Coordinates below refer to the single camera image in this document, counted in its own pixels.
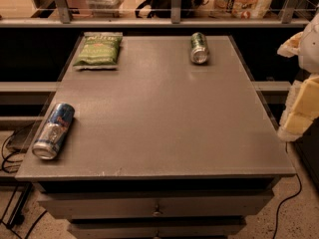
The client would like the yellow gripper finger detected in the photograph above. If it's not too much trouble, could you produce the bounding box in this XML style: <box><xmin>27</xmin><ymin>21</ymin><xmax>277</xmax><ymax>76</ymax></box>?
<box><xmin>277</xmin><ymin>32</ymin><xmax>302</xmax><ymax>58</ymax></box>
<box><xmin>277</xmin><ymin>77</ymin><xmax>319</xmax><ymax>141</ymax></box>

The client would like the green soda can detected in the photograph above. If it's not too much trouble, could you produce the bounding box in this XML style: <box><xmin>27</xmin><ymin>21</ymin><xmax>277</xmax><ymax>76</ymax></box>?
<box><xmin>190</xmin><ymin>32</ymin><xmax>209</xmax><ymax>64</ymax></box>

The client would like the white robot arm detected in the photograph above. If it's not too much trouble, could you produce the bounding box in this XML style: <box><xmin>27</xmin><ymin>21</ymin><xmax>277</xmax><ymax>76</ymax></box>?
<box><xmin>277</xmin><ymin>15</ymin><xmax>319</xmax><ymax>141</ymax></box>

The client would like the blue silver redbull can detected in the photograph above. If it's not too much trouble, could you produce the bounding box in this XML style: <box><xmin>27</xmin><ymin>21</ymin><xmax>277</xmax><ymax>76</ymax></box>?
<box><xmin>32</xmin><ymin>103</ymin><xmax>75</xmax><ymax>159</ymax></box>

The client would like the black bag on shelf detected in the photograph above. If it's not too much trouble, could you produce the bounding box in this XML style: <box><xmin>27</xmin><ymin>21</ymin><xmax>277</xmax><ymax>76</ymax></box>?
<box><xmin>135</xmin><ymin>0</ymin><xmax>207</xmax><ymax>18</ymax></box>

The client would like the grey drawer cabinet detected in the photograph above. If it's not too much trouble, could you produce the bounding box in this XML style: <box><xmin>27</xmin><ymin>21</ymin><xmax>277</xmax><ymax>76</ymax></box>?
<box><xmin>18</xmin><ymin>36</ymin><xmax>294</xmax><ymax>239</ymax></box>

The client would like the green chip bag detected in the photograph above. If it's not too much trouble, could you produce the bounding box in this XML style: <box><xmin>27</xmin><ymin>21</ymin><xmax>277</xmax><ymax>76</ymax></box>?
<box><xmin>73</xmin><ymin>32</ymin><xmax>123</xmax><ymax>70</ymax></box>

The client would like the black floor cable right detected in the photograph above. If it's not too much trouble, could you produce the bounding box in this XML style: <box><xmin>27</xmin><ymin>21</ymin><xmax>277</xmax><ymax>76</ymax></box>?
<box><xmin>271</xmin><ymin>172</ymin><xmax>303</xmax><ymax>239</ymax></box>

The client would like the metal shelf rail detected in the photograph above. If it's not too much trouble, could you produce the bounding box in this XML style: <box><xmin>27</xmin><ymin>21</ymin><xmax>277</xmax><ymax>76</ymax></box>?
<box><xmin>0</xmin><ymin>0</ymin><xmax>318</xmax><ymax>29</ymax></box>

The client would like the black cables left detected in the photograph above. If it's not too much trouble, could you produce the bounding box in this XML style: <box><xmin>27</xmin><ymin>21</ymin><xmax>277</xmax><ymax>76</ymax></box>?
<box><xmin>0</xmin><ymin>122</ymin><xmax>48</xmax><ymax>239</ymax></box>

